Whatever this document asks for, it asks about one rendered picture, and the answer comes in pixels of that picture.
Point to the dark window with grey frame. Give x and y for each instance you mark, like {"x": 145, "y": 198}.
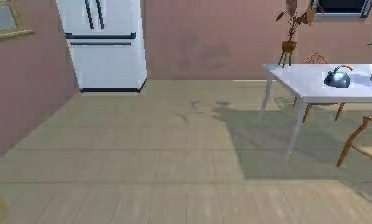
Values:
{"x": 342, "y": 6}

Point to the white table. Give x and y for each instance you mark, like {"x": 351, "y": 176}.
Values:
{"x": 314, "y": 83}

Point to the brown house plant in pot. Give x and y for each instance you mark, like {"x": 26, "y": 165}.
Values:
{"x": 289, "y": 36}

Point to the wooden chair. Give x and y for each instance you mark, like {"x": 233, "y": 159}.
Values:
{"x": 314, "y": 60}
{"x": 355, "y": 136}

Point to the white fridge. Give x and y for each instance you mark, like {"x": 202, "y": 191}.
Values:
{"x": 107, "y": 60}

